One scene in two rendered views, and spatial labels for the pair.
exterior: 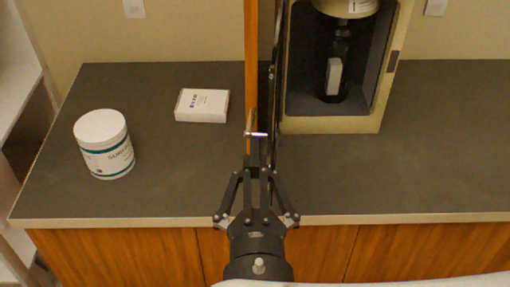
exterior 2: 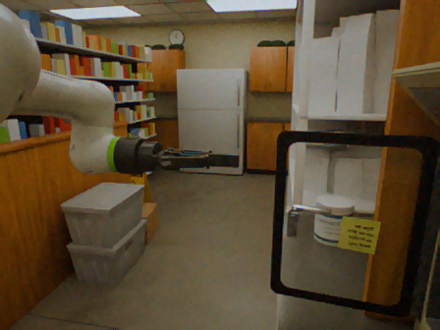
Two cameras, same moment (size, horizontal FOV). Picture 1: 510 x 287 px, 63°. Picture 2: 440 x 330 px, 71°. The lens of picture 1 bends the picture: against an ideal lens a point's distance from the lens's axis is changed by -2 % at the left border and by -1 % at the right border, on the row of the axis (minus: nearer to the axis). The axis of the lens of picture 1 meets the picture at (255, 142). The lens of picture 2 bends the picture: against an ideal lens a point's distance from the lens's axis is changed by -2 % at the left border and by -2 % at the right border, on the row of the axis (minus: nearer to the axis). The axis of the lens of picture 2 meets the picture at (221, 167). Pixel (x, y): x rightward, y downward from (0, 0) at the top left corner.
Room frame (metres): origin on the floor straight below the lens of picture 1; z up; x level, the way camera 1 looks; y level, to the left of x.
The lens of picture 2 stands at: (0.62, -0.70, 1.47)
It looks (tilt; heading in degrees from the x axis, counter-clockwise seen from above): 14 degrees down; 102
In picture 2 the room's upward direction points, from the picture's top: straight up
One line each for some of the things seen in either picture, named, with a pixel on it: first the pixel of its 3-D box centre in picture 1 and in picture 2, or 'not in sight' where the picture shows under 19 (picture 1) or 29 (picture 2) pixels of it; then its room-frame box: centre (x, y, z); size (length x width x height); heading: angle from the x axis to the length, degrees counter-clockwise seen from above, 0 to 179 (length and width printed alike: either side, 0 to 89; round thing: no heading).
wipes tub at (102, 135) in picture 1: (106, 144); not in sight; (0.80, 0.40, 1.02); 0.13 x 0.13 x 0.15
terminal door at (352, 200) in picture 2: (274, 107); (344, 225); (0.75, -0.04, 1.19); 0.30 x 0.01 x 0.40; 173
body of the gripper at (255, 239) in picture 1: (256, 238); (161, 157); (0.32, 0.00, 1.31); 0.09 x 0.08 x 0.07; 1
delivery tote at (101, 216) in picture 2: not in sight; (108, 212); (-0.78, 1.42, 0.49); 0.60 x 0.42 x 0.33; 91
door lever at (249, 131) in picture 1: (258, 123); not in sight; (0.68, -0.01, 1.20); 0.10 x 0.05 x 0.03; 173
